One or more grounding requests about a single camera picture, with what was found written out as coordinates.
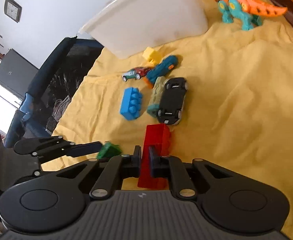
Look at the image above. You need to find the small green building brick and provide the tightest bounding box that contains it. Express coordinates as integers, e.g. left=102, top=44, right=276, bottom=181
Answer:
left=97, top=141, right=122, bottom=159

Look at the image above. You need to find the teal toy figure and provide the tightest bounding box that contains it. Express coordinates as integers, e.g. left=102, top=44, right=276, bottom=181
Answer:
left=144, top=55, right=178, bottom=88

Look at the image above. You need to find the black mesh chair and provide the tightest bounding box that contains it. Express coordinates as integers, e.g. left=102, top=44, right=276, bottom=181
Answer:
left=4, top=37, right=103, bottom=148

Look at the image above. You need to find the green white toy car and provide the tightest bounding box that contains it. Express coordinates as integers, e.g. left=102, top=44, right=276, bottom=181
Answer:
left=121, top=67, right=152, bottom=82

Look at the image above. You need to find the khaki toy truck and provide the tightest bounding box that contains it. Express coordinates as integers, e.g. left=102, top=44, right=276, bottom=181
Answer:
left=146, top=76, right=168, bottom=118

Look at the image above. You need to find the orange teal toy dinosaur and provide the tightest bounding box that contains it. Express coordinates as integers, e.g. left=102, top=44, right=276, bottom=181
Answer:
left=215, top=0, right=287, bottom=30

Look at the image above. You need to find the blue building brick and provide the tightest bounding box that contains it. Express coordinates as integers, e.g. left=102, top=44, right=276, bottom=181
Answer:
left=120, top=87, right=143, bottom=121

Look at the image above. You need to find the wall clock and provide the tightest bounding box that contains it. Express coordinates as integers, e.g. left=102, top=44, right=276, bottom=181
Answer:
left=4, top=0, right=22, bottom=23

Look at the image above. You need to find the white plastic bin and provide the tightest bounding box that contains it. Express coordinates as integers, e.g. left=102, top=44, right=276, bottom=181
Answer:
left=79, top=0, right=208, bottom=59

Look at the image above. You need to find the black upside-down toy car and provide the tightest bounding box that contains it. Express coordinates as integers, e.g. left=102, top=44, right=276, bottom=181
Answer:
left=157, top=77, right=188, bottom=125

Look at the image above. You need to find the large red building brick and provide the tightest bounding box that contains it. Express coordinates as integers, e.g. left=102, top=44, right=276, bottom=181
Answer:
left=137, top=124, right=171, bottom=190

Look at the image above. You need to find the yellow building brick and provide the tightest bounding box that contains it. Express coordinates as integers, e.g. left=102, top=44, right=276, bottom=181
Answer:
left=142, top=47, right=162, bottom=66

